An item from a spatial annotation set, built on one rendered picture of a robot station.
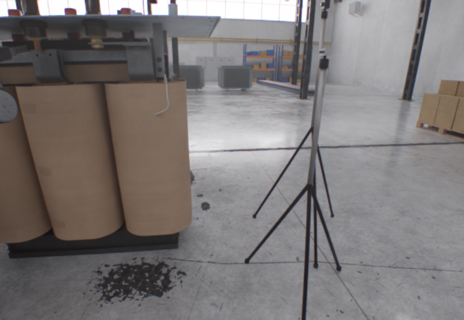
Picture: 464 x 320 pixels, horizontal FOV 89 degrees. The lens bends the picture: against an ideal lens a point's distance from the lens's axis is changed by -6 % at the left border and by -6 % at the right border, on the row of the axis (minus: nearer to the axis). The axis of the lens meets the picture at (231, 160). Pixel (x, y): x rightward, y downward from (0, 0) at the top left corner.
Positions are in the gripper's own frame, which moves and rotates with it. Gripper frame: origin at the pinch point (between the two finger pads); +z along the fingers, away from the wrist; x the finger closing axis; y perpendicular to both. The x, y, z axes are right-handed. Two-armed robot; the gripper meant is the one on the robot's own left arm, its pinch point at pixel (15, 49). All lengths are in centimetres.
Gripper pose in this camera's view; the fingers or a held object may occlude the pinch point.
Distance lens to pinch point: 142.6
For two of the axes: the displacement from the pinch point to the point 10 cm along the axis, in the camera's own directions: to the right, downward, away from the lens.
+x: -9.8, -0.8, 1.9
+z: 2.0, -5.2, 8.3
